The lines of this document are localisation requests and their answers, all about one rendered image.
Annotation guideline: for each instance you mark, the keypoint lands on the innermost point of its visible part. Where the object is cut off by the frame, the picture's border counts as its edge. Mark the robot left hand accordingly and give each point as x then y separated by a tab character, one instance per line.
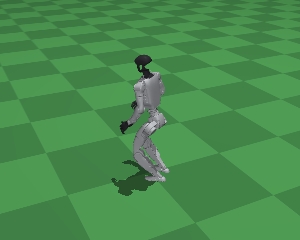
125	126

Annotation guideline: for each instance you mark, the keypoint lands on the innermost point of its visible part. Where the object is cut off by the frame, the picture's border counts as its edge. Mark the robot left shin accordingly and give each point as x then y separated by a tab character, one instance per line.
147	164

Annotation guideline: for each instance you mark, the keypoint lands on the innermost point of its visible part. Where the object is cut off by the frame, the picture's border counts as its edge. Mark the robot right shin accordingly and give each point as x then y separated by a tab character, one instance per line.
152	151

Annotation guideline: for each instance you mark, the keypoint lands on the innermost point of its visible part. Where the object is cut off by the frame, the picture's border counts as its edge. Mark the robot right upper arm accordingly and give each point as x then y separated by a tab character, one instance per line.
162	87

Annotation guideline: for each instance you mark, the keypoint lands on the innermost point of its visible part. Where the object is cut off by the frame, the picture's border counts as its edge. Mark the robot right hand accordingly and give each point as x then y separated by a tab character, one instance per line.
134	104

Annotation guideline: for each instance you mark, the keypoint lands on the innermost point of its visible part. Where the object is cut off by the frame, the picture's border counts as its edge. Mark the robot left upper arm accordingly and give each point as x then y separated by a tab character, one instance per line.
139	89

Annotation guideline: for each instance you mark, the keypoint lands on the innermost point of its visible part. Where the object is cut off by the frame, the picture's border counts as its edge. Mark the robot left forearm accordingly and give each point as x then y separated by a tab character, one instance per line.
134	117

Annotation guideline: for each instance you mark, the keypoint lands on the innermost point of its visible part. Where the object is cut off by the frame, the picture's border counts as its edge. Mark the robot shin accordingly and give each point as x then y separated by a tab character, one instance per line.
152	151
147	164

